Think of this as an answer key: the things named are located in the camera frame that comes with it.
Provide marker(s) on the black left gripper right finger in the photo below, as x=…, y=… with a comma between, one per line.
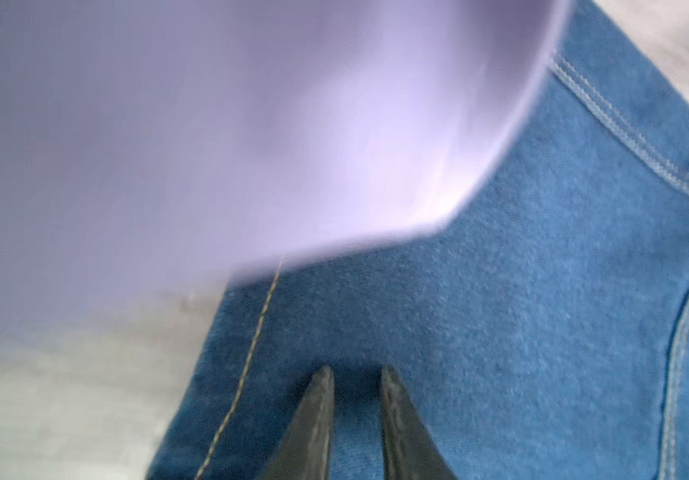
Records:
x=408, y=449

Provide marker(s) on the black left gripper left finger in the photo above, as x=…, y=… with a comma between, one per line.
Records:
x=304, y=452

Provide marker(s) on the lilac skirt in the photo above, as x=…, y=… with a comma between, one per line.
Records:
x=148, y=146

